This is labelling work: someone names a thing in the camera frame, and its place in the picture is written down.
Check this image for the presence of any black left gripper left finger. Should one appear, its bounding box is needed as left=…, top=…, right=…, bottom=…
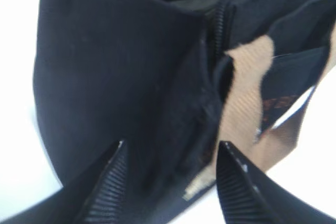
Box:
left=19, top=141, right=147, bottom=223

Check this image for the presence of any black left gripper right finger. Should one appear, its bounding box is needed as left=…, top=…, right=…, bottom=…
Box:
left=216, top=141, right=313, bottom=224

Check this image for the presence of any black canvas tote bag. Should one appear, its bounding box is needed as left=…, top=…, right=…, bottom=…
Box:
left=34, top=0, right=335, bottom=218

